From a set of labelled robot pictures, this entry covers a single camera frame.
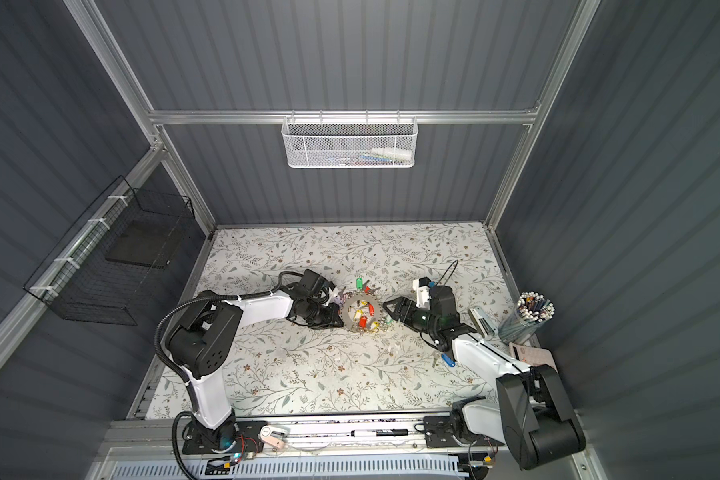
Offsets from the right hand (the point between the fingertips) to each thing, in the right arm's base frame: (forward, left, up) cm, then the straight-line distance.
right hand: (394, 311), depth 86 cm
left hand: (0, +15, -9) cm, 17 cm away
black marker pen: (-29, +4, -9) cm, 31 cm away
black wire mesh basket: (+1, +71, +20) cm, 74 cm away
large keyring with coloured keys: (+5, +10, -9) cm, 14 cm away
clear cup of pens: (-4, -35, +7) cm, 36 cm away
